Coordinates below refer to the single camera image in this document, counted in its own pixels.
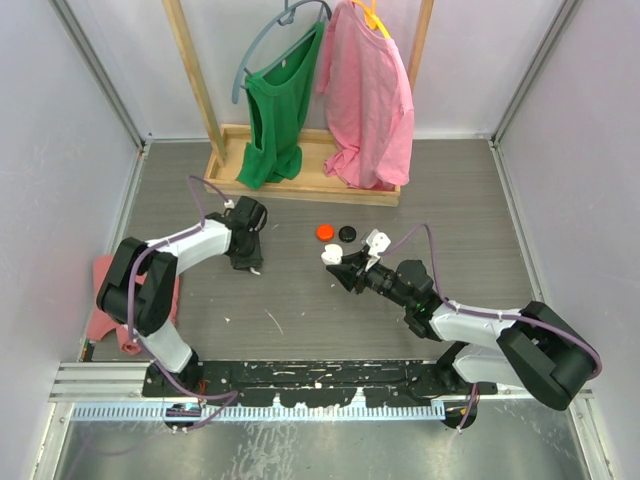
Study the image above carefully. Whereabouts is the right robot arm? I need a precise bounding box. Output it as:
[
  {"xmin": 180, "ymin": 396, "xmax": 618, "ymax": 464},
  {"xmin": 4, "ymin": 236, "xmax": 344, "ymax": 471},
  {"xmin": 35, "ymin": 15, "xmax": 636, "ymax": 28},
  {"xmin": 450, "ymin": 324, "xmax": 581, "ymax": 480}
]
[{"xmin": 321, "ymin": 245, "xmax": 602, "ymax": 411}]

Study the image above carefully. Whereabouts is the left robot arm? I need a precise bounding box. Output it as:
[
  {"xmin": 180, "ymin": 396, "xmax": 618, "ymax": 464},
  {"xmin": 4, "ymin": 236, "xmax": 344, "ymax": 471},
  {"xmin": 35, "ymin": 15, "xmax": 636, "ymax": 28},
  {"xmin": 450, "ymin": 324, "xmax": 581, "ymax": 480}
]
[{"xmin": 96, "ymin": 196, "xmax": 268, "ymax": 396}]

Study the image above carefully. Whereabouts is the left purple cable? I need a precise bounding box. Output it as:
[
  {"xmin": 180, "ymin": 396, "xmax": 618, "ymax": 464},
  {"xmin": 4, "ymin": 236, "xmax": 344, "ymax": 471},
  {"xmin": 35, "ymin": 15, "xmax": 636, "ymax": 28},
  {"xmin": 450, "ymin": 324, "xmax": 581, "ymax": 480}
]
[{"xmin": 125, "ymin": 174, "xmax": 239, "ymax": 431}]

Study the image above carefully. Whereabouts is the orange earbud case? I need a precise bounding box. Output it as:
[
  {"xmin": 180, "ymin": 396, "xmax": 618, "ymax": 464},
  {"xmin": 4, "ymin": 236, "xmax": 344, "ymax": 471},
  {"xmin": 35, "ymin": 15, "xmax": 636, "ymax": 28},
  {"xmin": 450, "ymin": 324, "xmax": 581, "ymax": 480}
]
[{"xmin": 316, "ymin": 224, "xmax": 335, "ymax": 242}]

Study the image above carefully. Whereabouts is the purple cable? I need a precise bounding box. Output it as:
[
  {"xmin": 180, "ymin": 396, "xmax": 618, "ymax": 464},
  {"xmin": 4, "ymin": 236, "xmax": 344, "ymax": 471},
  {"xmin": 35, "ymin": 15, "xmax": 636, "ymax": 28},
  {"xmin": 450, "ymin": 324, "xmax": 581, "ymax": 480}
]
[
  {"xmin": 125, "ymin": 174, "xmax": 239, "ymax": 431},
  {"xmin": 382, "ymin": 222, "xmax": 603, "ymax": 431}
]

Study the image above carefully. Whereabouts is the green t-shirt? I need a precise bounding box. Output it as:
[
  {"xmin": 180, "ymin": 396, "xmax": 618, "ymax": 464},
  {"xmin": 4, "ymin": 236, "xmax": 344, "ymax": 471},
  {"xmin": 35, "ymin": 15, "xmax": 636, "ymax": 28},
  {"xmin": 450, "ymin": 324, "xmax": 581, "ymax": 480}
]
[{"xmin": 237, "ymin": 21, "xmax": 325, "ymax": 190}]

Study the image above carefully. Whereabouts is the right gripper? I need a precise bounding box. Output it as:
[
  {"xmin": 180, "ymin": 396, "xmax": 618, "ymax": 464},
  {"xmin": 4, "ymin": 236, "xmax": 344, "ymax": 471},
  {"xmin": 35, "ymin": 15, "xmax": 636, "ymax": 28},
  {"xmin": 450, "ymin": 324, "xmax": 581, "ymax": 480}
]
[{"xmin": 327, "ymin": 248, "xmax": 414, "ymax": 310}]

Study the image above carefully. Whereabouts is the pink t-shirt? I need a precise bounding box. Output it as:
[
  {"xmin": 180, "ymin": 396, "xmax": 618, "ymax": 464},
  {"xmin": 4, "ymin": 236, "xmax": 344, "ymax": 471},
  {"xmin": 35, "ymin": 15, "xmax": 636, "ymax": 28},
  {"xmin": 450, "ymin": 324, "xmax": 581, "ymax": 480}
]
[{"xmin": 317, "ymin": 1, "xmax": 414, "ymax": 190}]

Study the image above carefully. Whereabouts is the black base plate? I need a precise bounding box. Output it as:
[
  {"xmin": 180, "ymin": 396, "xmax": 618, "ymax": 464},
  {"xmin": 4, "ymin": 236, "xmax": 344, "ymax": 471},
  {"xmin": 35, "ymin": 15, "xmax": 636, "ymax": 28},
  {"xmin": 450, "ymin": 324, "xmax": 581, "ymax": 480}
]
[{"xmin": 142, "ymin": 359, "xmax": 500, "ymax": 409}]

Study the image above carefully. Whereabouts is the grey-blue hanger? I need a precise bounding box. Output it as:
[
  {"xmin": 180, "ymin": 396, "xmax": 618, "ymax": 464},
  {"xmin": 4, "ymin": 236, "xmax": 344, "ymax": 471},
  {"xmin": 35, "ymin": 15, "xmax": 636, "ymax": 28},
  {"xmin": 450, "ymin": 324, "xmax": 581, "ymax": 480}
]
[{"xmin": 231, "ymin": 0, "xmax": 333, "ymax": 105}]

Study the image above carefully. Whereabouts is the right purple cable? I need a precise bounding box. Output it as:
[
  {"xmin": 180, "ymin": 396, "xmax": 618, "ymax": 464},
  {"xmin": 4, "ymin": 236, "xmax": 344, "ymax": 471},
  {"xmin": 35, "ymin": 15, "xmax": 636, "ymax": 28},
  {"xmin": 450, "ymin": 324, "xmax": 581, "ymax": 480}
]
[{"xmin": 382, "ymin": 222, "xmax": 603, "ymax": 431}]

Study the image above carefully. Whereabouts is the wooden clothes rack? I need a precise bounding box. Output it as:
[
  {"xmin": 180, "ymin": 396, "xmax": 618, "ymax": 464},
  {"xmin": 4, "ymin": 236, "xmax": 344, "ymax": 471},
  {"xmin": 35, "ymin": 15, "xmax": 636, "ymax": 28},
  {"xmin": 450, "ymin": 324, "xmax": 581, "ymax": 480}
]
[{"xmin": 162, "ymin": 1, "xmax": 434, "ymax": 207}]

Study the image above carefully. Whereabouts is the white cable duct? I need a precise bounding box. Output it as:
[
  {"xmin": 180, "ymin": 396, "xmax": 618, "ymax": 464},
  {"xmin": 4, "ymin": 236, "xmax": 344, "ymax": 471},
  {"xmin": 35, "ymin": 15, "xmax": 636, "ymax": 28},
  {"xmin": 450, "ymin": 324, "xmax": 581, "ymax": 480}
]
[{"xmin": 70, "ymin": 399, "xmax": 446, "ymax": 422}]

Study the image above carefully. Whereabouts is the yellow hanger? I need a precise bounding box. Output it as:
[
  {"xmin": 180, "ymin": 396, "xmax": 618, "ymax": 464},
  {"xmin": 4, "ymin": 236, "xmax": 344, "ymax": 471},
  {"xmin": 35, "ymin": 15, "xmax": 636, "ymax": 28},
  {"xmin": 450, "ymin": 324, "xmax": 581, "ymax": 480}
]
[{"xmin": 350, "ymin": 0, "xmax": 391, "ymax": 39}]

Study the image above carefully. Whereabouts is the red folded cloth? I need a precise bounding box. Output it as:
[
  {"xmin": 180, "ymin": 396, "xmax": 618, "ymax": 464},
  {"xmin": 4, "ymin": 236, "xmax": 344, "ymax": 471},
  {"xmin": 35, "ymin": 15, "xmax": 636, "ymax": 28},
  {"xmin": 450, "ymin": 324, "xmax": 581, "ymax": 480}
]
[{"xmin": 85, "ymin": 253, "xmax": 182, "ymax": 357}]

